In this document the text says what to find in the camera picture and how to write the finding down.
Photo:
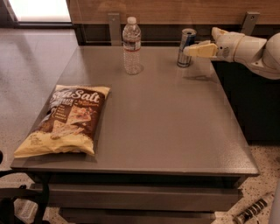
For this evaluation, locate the striped tube on floor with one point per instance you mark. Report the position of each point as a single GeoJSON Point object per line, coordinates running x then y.
{"type": "Point", "coordinates": [254, 209]}

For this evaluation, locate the redbull can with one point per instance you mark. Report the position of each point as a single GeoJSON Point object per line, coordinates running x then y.
{"type": "Point", "coordinates": [187, 39]}

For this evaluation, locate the right metal bracket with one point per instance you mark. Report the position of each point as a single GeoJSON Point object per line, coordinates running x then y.
{"type": "Point", "coordinates": [249, 22]}

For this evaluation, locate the metal bracket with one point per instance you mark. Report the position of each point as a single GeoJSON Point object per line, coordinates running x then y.
{"type": "Point", "coordinates": [114, 24]}
{"type": "Point", "coordinates": [249, 22]}

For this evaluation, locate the left metal bracket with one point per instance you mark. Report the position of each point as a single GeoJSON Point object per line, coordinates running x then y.
{"type": "Point", "coordinates": [114, 24]}

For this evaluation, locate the grey table drawer cabinet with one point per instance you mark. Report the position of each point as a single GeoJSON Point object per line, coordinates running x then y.
{"type": "Point", "coordinates": [91, 202]}

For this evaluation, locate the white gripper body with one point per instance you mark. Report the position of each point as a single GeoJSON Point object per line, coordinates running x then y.
{"type": "Point", "coordinates": [227, 46]}

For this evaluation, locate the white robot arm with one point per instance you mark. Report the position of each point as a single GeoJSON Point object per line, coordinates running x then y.
{"type": "Point", "coordinates": [259, 55]}

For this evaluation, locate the clear plastic water bottle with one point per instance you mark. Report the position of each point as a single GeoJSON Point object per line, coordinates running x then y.
{"type": "Point", "coordinates": [131, 42]}

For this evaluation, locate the black chair frame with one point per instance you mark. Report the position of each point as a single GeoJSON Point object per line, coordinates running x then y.
{"type": "Point", "coordinates": [9, 195]}

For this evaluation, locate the brown sea salt chip bag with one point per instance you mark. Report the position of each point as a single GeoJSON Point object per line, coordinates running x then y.
{"type": "Point", "coordinates": [70, 124]}

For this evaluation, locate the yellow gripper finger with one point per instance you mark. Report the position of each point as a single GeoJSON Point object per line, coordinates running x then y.
{"type": "Point", "coordinates": [218, 33]}
{"type": "Point", "coordinates": [203, 51]}

